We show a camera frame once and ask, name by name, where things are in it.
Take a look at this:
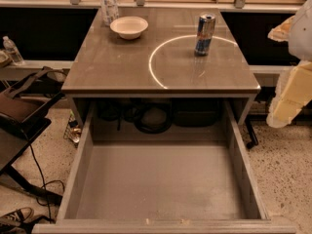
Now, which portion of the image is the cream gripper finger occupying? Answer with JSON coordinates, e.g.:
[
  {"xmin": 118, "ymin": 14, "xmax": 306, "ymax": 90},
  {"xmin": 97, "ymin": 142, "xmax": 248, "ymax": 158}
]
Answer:
[
  {"xmin": 266, "ymin": 61, "xmax": 312, "ymax": 128},
  {"xmin": 267, "ymin": 16, "xmax": 294, "ymax": 42}
]

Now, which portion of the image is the black floor cable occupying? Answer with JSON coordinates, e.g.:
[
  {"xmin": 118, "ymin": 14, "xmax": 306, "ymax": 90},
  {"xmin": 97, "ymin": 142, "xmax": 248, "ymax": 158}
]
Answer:
[{"xmin": 22, "ymin": 130, "xmax": 66, "ymax": 224}]

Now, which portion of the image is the white paper bowl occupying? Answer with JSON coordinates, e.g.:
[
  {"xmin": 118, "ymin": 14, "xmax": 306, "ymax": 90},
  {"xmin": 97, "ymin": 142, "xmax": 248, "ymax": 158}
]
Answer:
[{"xmin": 110, "ymin": 17, "xmax": 148, "ymax": 40}]

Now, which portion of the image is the clear plastic water bottle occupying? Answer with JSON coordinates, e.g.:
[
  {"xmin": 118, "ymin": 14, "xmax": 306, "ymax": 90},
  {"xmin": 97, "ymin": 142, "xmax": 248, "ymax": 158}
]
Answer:
[{"xmin": 100, "ymin": 0, "xmax": 119, "ymax": 26}]

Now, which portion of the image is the small water bottle on shelf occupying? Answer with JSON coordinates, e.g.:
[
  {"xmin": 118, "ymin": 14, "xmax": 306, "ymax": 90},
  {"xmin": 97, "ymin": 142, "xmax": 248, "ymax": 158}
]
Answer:
[{"xmin": 3, "ymin": 36, "xmax": 24, "ymax": 65}]

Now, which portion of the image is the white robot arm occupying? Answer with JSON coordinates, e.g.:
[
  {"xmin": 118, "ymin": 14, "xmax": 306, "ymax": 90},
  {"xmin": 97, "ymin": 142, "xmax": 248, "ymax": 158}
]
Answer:
[{"xmin": 266, "ymin": 0, "xmax": 312, "ymax": 128}]

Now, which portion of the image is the black sneaker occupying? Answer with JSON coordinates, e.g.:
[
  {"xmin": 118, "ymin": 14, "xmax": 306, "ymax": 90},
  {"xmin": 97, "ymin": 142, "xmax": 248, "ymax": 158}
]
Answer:
[{"xmin": 0, "ymin": 207, "xmax": 34, "ymax": 222}]

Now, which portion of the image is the black coiled cable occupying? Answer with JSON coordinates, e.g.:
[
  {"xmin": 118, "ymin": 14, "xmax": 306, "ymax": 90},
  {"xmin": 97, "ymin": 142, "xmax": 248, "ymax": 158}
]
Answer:
[{"xmin": 97, "ymin": 98, "xmax": 174, "ymax": 135}]

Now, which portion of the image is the grey open top drawer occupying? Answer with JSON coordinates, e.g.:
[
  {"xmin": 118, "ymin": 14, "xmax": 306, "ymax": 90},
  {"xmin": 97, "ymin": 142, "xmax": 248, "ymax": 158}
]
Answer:
[{"xmin": 33, "ymin": 102, "xmax": 295, "ymax": 234}]

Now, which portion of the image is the Red Bull can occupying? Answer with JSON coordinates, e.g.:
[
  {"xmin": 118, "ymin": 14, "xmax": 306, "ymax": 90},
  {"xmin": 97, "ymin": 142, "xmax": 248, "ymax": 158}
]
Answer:
[{"xmin": 194, "ymin": 13, "xmax": 215, "ymax": 57}]

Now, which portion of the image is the black chair with brown bag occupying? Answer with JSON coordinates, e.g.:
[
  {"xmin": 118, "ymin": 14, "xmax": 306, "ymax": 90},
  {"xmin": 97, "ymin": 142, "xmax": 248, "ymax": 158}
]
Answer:
[{"xmin": 0, "ymin": 66, "xmax": 66, "ymax": 205}]

